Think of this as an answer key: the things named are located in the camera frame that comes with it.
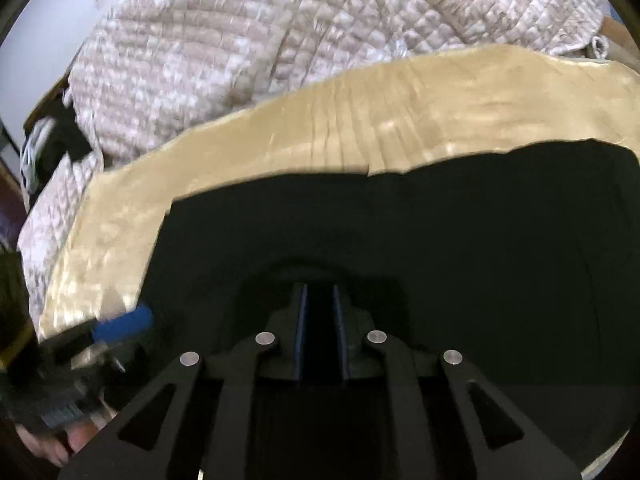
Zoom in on beige satin sheet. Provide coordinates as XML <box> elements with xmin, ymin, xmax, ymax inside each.
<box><xmin>37</xmin><ymin>44</ymin><xmax>640</xmax><ymax>346</ymax></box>

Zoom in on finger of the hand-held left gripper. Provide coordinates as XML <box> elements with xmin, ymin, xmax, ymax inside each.
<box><xmin>92</xmin><ymin>302</ymin><xmax>156</xmax><ymax>347</ymax></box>

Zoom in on brown cardboard box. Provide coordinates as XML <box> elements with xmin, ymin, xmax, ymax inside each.
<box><xmin>600</xmin><ymin>15</ymin><xmax>640</xmax><ymax>72</ymax></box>

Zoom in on dark cloth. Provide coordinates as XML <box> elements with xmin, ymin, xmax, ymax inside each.
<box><xmin>20</xmin><ymin>87</ymin><xmax>97</xmax><ymax>196</ymax></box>

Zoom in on black pants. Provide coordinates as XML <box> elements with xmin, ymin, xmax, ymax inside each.
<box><xmin>132</xmin><ymin>137</ymin><xmax>640</xmax><ymax>476</ymax></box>

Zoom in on quilted floral blanket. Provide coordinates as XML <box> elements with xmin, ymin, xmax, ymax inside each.
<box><xmin>17</xmin><ymin>0</ymin><xmax>608</xmax><ymax>311</ymax></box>

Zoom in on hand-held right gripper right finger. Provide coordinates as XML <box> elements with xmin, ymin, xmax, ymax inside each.
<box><xmin>332</xmin><ymin>284</ymin><xmax>583</xmax><ymax>480</ymax></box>

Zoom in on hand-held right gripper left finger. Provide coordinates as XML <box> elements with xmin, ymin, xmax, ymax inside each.
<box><xmin>57</xmin><ymin>282</ymin><xmax>308</xmax><ymax>480</ymax></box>

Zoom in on person's left hand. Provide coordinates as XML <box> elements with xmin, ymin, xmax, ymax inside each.
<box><xmin>15</xmin><ymin>417</ymin><xmax>103</xmax><ymax>467</ymax></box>

